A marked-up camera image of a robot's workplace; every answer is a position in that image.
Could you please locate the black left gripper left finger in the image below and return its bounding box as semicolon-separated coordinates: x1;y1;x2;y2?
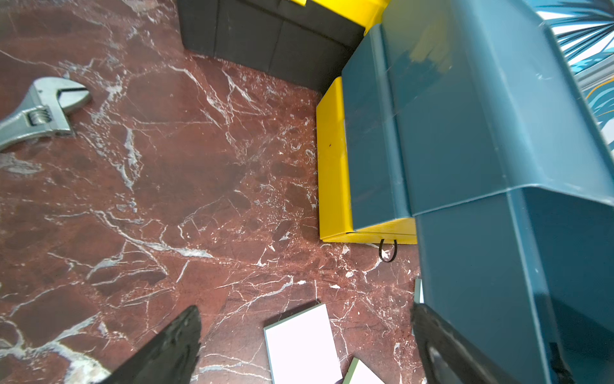
102;305;201;383

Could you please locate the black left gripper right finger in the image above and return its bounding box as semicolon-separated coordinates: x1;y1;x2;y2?
411;303;517;383

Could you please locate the teal top drawer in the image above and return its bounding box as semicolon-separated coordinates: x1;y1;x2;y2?
417;188;613;383

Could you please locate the blue sticky note pad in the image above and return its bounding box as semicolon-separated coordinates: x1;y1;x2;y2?
264;303;342;384
414;278;424;304

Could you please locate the green sticky note pad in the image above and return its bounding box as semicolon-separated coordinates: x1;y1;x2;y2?
342;357;384;384

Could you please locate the black pull loop bottom drawer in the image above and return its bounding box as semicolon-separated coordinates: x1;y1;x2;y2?
378;239;398;263

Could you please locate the yellow bottom drawer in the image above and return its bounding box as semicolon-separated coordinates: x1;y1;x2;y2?
316;77;417;245

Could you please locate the teal drawer cabinet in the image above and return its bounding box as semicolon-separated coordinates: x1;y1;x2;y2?
342;1;613;230

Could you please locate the adjustable wrench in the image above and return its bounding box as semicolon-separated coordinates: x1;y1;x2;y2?
1;77;91;150

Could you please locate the yellow black toolbox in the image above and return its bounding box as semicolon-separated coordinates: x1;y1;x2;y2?
177;0;388;93

